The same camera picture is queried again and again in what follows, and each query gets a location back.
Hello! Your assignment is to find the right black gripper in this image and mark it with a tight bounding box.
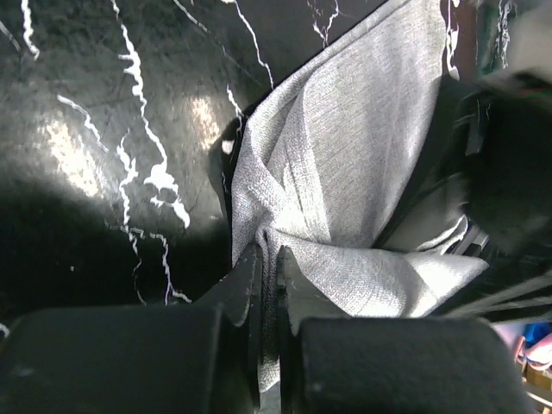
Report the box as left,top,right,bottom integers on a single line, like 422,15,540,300
376,72,551,319

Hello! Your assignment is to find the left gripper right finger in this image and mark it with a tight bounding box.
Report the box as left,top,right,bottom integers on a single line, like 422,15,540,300
277,247,533,413

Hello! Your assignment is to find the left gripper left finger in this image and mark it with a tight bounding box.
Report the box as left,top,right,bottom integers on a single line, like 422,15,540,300
1,244,262,413

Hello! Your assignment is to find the grey cloth napkin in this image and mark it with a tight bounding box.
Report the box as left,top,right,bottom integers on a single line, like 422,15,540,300
231,1,486,391

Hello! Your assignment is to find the black marble pattern mat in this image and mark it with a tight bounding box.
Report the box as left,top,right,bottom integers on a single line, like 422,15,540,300
1,1,377,326

